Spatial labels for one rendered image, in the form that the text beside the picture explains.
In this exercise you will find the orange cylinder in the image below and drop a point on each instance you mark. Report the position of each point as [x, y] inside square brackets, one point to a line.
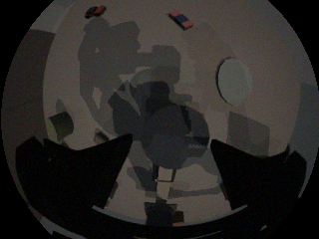
[178, 218]

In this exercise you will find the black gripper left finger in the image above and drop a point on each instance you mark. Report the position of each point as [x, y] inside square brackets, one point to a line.
[95, 168]

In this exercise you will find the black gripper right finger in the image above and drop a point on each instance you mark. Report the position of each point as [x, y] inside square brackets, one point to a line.
[242, 173]

